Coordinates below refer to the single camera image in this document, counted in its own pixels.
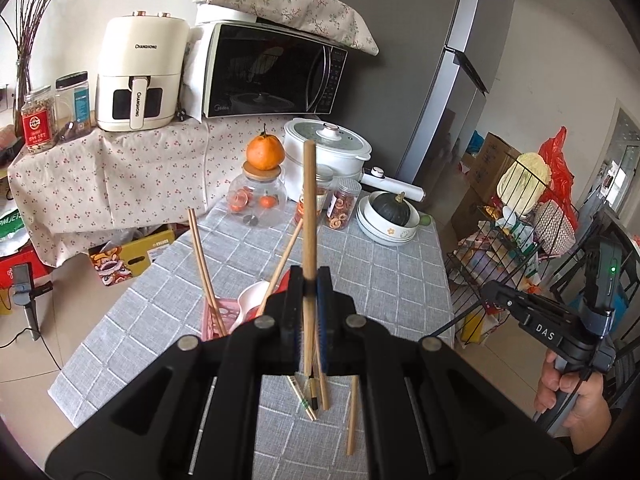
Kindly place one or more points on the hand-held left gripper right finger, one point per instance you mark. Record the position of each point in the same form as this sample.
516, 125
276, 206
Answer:
322, 320

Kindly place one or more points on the white flat box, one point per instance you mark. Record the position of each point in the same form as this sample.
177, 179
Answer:
220, 14

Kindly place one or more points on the cherry print tablecloth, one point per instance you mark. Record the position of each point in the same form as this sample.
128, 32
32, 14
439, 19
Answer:
125, 175

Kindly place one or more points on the large orange fruit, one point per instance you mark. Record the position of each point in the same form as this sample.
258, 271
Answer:
265, 152

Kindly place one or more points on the white electric cooking pot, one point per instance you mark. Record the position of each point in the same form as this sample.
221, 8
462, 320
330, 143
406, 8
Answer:
340, 152

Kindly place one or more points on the white green plastic bag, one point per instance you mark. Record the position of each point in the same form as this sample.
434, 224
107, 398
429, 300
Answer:
10, 222

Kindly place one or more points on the white microwave oven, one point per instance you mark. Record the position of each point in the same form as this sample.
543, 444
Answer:
270, 70

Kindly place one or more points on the black chopstick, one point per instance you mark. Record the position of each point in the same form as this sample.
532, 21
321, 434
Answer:
452, 322

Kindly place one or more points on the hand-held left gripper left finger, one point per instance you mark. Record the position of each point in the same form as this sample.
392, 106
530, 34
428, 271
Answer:
295, 320

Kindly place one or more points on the yellow printed cardboard box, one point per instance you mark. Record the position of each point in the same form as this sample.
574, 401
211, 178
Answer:
130, 260

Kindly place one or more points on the grey refrigerator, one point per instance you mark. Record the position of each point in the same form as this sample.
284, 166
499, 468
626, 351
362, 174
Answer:
425, 60

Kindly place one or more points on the glass jar with bamboo lid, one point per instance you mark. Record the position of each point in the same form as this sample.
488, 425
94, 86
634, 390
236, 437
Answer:
257, 185

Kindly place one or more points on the cream air fryer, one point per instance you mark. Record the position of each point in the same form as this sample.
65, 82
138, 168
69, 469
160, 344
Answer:
142, 60

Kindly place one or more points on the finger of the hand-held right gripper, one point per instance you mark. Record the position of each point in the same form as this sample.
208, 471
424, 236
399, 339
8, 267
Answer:
500, 297

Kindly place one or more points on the red label snack jar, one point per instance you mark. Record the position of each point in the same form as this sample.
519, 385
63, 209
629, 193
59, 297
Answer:
39, 127

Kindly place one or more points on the white plastic spoon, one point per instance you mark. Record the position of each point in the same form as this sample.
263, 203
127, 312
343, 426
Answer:
250, 300

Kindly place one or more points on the brown cardboard box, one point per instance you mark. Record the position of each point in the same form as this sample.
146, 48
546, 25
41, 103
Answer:
490, 160

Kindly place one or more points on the napa cabbage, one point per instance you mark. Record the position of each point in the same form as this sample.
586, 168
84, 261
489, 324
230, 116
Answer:
522, 180

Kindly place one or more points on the glass vase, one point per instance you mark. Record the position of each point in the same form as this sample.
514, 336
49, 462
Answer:
22, 80

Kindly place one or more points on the woven beige basket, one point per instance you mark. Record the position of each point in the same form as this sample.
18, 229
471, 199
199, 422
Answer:
555, 230

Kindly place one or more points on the jar of dried fruit rings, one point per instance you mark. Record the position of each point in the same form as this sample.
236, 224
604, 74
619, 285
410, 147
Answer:
340, 210

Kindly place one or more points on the pink perforated utensil basket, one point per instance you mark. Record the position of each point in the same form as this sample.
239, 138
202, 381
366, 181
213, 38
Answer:
212, 320

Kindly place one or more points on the bare dry branches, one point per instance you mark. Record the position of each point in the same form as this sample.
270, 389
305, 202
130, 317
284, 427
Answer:
30, 35

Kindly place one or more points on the blue label clear jar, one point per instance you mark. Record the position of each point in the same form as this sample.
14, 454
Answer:
80, 105

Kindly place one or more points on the white floral bowl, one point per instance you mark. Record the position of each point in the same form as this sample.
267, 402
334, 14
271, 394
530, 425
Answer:
390, 230

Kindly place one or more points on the small metal disc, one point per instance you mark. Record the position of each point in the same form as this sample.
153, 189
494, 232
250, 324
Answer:
251, 220

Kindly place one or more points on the blue plastic bag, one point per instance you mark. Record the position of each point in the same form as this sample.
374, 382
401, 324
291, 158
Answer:
475, 142

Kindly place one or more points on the red box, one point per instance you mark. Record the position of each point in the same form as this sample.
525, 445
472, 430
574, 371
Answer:
40, 270

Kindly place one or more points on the small orange fruit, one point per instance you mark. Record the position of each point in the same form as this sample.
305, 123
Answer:
268, 201

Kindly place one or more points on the red plastic bag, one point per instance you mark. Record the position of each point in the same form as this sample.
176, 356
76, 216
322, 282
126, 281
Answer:
557, 160

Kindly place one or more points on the white plate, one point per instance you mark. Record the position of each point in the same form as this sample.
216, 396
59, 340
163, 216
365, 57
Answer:
395, 242

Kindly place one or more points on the floral padded cloth cover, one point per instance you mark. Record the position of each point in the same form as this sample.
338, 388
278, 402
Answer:
290, 5

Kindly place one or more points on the person's right hand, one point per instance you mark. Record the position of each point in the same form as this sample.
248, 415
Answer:
580, 410

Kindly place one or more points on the dark green squash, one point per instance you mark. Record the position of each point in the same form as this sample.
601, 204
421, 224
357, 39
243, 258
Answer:
392, 210

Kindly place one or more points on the grey phone tripod stand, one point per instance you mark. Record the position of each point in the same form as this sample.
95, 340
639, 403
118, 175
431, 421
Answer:
22, 285

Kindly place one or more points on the red spice jar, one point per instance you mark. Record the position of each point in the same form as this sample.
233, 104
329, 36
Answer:
299, 210

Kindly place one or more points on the red plastic spoon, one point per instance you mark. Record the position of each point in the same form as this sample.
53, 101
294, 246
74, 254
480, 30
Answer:
284, 280

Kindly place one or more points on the pale printed chopstick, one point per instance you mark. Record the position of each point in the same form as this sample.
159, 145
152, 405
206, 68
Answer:
302, 400

